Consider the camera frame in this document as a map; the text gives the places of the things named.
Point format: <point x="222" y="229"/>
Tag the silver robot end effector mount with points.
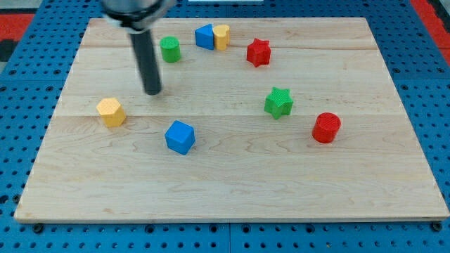
<point x="135" y="16"/>

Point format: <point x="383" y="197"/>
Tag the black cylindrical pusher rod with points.
<point x="147" y="63"/>

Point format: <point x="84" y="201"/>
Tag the yellow hexagon block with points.
<point x="111" y="112"/>

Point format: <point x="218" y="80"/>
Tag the blue cube block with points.
<point x="180" y="137"/>

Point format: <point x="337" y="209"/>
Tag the green cylinder block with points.
<point x="170" y="49"/>

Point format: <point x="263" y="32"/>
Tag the blue triangle block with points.
<point x="204" y="37"/>

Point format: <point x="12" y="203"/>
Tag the yellow heart block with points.
<point x="221" y="37"/>

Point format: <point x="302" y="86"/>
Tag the red star block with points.
<point x="259" y="52"/>

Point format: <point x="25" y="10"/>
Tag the green star block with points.
<point x="278" y="103"/>

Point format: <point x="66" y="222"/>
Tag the wooden board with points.
<point x="245" y="166"/>

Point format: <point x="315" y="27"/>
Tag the red cylinder block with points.
<point x="326" y="127"/>

